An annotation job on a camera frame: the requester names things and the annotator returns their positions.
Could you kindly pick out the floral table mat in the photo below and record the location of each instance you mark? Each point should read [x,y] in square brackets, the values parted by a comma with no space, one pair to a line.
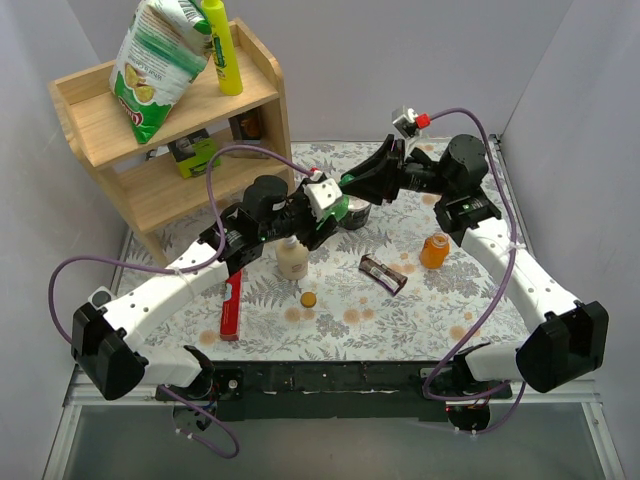
[354,317]

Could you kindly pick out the wooden shelf unit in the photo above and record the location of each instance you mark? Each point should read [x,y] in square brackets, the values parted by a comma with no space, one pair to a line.
[154,194]

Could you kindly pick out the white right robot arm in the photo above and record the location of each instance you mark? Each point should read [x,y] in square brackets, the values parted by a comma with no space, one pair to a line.
[566,336]

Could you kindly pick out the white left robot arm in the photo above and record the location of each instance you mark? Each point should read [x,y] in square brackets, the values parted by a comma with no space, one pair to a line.
[108,342]

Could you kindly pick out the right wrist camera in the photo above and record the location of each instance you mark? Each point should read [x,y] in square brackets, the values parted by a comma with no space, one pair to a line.
[410,125]

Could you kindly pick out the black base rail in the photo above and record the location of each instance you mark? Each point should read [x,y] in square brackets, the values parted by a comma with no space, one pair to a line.
[313,390]

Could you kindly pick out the brown chocolate bar wrapper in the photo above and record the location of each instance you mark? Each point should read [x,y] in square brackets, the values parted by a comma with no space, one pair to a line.
[391,280]

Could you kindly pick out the green white chips bag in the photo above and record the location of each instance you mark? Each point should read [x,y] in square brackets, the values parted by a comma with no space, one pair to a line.
[167,45]

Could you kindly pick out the yellow squeeze bottle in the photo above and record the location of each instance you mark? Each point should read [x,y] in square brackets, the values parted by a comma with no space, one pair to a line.
[225,60]

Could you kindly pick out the dark orange box on shelf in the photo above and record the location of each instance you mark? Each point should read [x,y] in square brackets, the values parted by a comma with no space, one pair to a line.
[246,126]

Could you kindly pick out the orange juice bottle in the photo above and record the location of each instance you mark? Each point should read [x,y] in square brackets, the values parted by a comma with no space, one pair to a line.
[435,250]

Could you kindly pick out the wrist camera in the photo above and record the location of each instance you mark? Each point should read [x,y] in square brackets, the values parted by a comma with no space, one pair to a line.
[322,192]
[410,125]

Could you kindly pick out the white button box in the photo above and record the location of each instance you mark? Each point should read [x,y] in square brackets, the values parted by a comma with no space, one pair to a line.
[100,297]

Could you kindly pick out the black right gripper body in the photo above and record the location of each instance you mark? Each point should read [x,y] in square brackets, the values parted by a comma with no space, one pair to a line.
[395,172]

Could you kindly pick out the cream pump soap bottle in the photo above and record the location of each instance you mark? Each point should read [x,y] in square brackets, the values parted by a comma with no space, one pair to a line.
[292,258]

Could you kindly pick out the orange bottle cap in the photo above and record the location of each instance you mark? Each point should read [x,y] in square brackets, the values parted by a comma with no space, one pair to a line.
[308,299]

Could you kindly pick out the green bottle cap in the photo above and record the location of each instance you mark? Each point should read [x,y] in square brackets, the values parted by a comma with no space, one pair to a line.
[346,179]

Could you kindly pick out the green black box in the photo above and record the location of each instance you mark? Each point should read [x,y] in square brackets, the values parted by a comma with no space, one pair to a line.
[193,152]

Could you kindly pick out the green plastic bottle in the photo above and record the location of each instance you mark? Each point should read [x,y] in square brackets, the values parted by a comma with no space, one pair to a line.
[338,210]

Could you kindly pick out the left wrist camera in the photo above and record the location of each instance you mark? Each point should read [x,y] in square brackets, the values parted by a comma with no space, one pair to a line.
[322,192]

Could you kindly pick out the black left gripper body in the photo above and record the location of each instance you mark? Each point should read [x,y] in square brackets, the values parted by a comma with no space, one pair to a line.
[310,226]

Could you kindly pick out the red toothpaste box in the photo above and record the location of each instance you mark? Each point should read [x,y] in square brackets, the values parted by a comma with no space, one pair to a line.
[230,313]

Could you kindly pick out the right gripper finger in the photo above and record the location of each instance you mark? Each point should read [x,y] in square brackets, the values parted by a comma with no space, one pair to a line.
[375,187]
[385,159]

